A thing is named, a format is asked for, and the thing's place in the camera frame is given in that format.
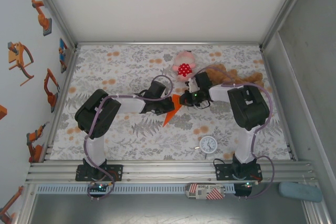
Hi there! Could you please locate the orange gripper claw sticker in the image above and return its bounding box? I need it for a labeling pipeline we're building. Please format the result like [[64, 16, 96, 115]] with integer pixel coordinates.
[[7, 41, 35, 87]]

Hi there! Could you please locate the red white striped label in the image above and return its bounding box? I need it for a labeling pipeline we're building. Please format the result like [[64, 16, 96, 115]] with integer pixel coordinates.
[[185, 183, 227, 201]]

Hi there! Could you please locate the small white clock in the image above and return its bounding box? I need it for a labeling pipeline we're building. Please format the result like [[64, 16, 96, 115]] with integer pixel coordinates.
[[194, 135, 218, 160]]

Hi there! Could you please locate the floral patterned tablecloth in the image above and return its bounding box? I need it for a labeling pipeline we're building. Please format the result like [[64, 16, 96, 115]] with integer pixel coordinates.
[[49, 44, 295, 161]]

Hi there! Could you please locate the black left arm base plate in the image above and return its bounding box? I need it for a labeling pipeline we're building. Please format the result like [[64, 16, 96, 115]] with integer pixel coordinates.
[[75, 164, 124, 182]]

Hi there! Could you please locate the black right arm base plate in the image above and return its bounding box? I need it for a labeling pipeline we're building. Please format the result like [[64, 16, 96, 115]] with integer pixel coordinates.
[[215, 163, 263, 182]]

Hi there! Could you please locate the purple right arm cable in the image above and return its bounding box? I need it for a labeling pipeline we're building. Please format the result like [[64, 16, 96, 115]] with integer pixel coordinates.
[[187, 67, 275, 200]]

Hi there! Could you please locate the blue sponge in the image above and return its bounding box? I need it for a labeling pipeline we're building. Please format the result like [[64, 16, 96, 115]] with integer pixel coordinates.
[[278, 182, 323, 204]]

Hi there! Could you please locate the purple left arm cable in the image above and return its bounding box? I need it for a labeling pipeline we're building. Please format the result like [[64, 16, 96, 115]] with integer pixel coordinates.
[[83, 74, 173, 201]]

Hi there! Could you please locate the aluminium extrusion frame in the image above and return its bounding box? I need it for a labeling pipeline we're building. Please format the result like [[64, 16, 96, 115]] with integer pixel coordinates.
[[15, 0, 332, 224]]

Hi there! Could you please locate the blue and orange sticker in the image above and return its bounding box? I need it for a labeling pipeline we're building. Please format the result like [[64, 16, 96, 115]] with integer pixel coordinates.
[[58, 37, 70, 74]]

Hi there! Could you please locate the brown teddy bear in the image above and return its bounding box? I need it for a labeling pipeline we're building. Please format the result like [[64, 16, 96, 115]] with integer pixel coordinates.
[[203, 63, 265, 90]]

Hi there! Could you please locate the white slotted cable duct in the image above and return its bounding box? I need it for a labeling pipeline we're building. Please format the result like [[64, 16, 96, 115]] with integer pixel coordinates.
[[36, 184, 236, 194]]

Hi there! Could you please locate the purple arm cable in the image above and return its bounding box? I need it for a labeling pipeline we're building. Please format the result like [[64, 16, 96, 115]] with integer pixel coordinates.
[[83, 74, 173, 201], [187, 67, 275, 200]]

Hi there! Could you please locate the pink plush doll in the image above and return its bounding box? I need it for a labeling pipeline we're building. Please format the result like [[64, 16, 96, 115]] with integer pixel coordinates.
[[172, 50, 197, 83]]

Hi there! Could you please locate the orange cloth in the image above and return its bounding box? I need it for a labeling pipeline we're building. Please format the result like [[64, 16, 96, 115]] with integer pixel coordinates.
[[162, 94, 185, 129]]

